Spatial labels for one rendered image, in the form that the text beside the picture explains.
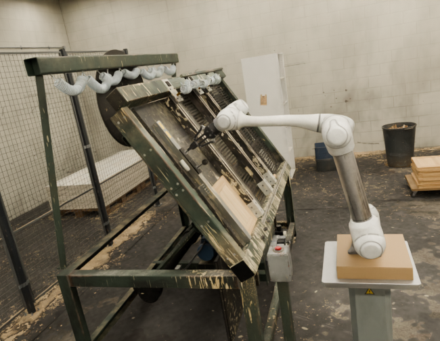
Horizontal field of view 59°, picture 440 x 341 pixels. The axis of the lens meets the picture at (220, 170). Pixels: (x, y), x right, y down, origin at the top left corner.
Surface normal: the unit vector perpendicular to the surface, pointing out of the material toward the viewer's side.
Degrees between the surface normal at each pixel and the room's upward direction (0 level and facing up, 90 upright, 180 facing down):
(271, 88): 90
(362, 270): 90
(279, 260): 90
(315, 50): 90
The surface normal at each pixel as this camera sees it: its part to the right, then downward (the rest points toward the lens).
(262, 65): -0.29, 0.29
